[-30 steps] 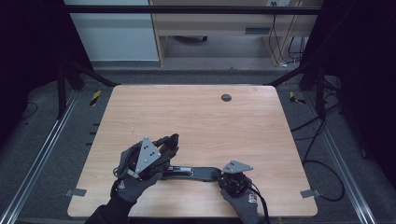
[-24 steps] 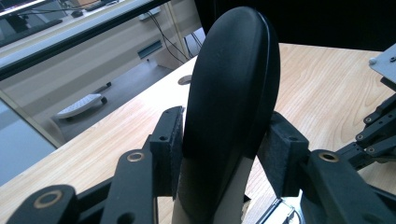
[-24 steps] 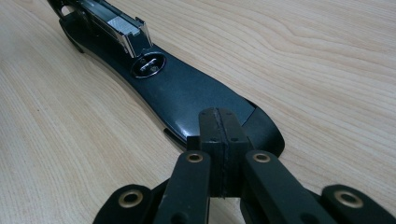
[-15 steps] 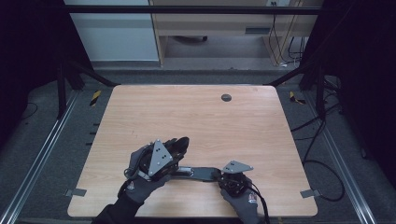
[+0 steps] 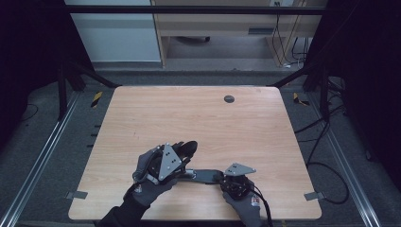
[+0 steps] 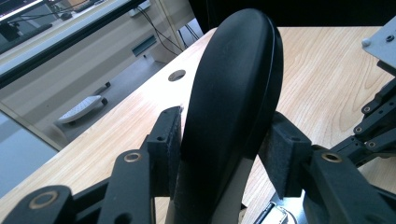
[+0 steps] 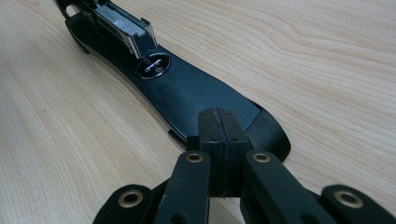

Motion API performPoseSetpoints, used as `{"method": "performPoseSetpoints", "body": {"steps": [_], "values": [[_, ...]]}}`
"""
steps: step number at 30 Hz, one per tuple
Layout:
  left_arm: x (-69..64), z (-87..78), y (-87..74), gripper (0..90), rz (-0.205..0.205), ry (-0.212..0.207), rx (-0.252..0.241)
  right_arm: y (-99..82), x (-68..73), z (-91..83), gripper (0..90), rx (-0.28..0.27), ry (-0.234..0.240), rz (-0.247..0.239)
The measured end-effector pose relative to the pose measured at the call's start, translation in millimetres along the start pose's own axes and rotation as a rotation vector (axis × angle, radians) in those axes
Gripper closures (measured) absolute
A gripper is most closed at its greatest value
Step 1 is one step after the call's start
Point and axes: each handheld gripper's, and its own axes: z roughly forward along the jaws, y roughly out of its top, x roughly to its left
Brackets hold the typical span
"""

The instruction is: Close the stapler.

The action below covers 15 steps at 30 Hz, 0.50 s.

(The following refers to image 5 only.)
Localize hanging black desk cables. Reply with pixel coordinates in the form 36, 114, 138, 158
271, 1, 312, 69

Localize thin black floor cable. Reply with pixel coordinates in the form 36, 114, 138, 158
21, 103, 40, 123

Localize aluminium floor rail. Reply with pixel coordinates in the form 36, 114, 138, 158
306, 93, 383, 227
0, 91, 82, 227

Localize black stapler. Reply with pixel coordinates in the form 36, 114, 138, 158
171, 140, 230, 185

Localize black horizontal frame bar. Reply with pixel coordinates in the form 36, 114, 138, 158
64, 4, 327, 15

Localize yellow black striped tape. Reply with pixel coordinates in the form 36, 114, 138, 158
292, 92, 310, 107
91, 91, 104, 109

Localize black floor cable loop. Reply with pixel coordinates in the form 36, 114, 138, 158
294, 103, 350, 205

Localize white cabinet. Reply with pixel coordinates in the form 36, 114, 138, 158
63, 0, 162, 63

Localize dark curtain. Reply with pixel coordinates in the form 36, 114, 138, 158
304, 0, 401, 181
0, 0, 95, 149

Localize black frame strut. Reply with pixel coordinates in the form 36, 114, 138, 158
57, 61, 122, 121
268, 61, 331, 121

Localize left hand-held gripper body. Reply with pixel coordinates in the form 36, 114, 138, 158
146, 143, 192, 183

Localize right hand-held gripper cable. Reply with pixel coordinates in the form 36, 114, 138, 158
248, 183, 274, 227

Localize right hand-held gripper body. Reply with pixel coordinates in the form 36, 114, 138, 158
219, 163, 257, 201

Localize light wooden desk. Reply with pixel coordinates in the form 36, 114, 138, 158
150, 0, 325, 68

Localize grey tape tab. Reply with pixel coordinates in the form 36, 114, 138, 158
64, 190, 89, 201
304, 191, 325, 201

